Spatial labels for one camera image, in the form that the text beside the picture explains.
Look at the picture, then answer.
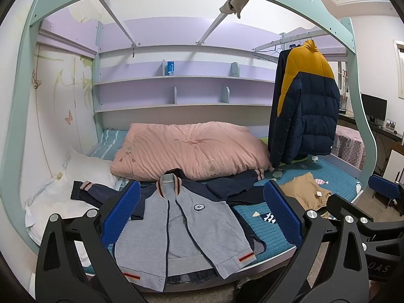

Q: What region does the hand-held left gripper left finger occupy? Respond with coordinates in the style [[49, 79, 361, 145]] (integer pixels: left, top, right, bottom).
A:
[[35, 181, 149, 303]]

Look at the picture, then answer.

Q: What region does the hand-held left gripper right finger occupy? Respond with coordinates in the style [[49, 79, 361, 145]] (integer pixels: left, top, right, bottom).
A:
[[262, 180, 370, 303]]

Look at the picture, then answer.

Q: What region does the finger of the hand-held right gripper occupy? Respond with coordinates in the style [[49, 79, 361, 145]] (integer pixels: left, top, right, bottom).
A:
[[368, 174, 404, 218], [326, 195, 374, 229]]

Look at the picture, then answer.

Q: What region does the tan jacket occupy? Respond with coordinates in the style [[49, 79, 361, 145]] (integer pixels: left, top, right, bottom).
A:
[[279, 173, 333, 211]]

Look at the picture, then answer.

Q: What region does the grey and navy jacket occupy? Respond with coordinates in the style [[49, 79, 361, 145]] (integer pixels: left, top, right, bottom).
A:
[[70, 169, 269, 292]]

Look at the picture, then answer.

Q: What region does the white board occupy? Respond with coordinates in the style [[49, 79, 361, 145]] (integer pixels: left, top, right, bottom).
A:
[[383, 148, 404, 184]]

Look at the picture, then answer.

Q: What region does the white pillow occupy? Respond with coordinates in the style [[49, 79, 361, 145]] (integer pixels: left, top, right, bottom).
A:
[[24, 173, 106, 267], [65, 147, 127, 190]]

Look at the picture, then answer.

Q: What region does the dark desk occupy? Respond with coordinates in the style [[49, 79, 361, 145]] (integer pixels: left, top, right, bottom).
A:
[[338, 113, 404, 143]]

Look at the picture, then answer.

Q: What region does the pink patterned table cover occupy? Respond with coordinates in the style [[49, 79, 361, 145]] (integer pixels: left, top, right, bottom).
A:
[[331, 125, 367, 171]]

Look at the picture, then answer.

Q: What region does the blue striped pillow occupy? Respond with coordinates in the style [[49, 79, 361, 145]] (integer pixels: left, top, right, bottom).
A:
[[88, 128, 131, 162]]

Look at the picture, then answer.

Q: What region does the black computer monitor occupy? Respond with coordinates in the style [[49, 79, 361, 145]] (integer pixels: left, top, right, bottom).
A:
[[361, 94, 388, 124]]

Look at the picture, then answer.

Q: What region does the pink embroidered quilt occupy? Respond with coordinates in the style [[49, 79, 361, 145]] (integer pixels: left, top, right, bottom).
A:
[[110, 122, 274, 181]]

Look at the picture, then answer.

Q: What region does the yellow and navy puffer jacket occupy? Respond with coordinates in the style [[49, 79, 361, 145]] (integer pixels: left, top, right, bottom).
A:
[[268, 39, 341, 168]]

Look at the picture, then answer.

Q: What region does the window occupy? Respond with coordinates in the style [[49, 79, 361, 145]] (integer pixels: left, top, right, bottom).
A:
[[392, 39, 404, 99]]

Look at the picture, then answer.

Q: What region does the white shelf unit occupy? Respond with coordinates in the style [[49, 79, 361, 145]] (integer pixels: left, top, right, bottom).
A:
[[38, 17, 341, 127]]

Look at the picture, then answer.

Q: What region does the grey cloth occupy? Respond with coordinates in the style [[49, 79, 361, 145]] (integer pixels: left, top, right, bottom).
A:
[[219, 0, 250, 19]]

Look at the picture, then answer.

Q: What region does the white clothes rail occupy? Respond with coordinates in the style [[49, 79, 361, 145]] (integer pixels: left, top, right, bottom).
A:
[[252, 35, 314, 61]]

